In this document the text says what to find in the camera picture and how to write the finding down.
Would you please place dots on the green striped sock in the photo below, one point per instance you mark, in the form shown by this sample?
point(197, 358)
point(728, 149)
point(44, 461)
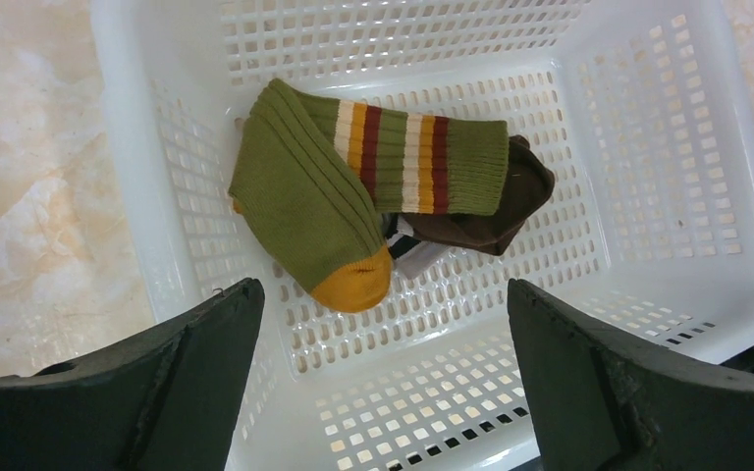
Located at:
point(315, 176)

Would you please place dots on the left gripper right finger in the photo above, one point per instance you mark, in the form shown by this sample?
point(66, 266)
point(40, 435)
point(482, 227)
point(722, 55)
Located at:
point(601, 398)

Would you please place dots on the brown sock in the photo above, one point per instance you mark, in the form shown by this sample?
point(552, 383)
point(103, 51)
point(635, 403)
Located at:
point(415, 241)

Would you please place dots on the white plastic mesh basket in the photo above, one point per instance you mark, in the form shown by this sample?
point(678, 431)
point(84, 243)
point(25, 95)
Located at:
point(638, 107)

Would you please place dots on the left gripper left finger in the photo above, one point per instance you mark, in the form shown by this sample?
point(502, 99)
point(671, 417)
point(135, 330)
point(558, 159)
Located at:
point(167, 398)

